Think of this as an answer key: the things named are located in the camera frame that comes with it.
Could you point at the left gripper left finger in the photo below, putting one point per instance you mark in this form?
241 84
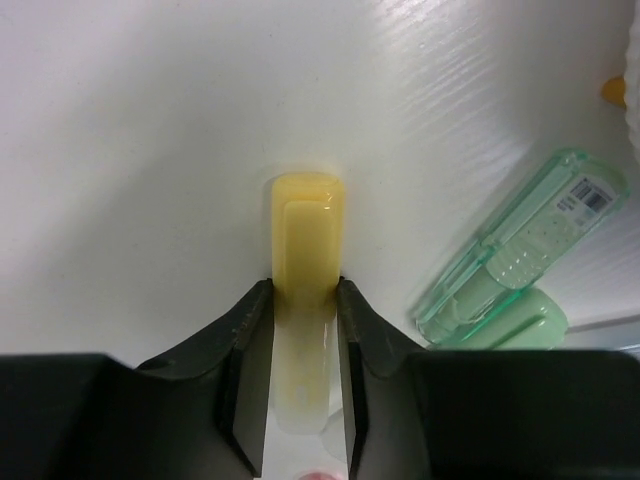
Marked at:
195 411

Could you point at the green clear-cap highlighter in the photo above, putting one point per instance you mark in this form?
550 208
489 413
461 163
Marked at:
547 216

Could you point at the white round compartment organizer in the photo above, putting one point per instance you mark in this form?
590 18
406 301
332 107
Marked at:
631 78

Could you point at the light green highlighter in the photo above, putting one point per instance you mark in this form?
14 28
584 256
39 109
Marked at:
532 321

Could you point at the yellow highlighter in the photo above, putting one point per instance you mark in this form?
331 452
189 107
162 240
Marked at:
307 216

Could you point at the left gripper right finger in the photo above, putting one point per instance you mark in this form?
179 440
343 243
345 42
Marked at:
413 413

